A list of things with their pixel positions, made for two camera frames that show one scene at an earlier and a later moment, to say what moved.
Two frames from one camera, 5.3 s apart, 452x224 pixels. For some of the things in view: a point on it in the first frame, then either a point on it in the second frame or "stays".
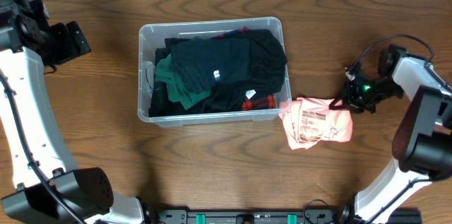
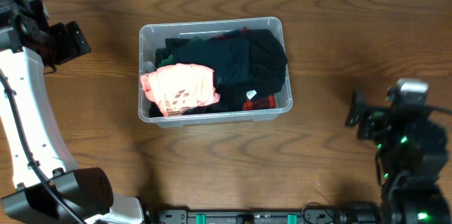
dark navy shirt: [203, 62] stays
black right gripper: [350, 102] to [377, 118]
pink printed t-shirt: [308, 121] to [176, 87]
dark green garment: [164, 73] to [170, 60]
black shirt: [268, 62] stays
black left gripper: [66, 50] stays
